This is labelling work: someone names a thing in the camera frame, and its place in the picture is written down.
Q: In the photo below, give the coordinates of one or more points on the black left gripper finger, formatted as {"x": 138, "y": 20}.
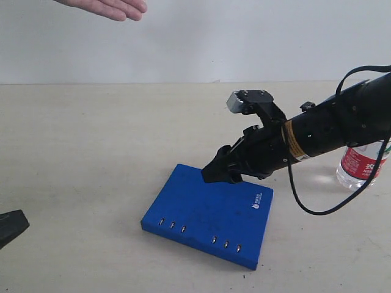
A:
{"x": 13, "y": 224}

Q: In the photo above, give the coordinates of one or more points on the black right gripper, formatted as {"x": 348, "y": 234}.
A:
{"x": 257, "y": 153}

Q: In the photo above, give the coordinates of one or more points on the blue ring binder notebook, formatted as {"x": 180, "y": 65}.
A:
{"x": 224, "y": 220}

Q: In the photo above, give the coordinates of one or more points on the clear water bottle red label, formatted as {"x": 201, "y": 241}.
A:
{"x": 357, "y": 164}

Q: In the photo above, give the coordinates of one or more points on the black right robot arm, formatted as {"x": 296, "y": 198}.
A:
{"x": 358, "y": 115}

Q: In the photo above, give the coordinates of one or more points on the person's open hand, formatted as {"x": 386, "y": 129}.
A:
{"x": 116, "y": 10}

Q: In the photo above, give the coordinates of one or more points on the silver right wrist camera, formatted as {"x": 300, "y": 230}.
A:
{"x": 248, "y": 102}

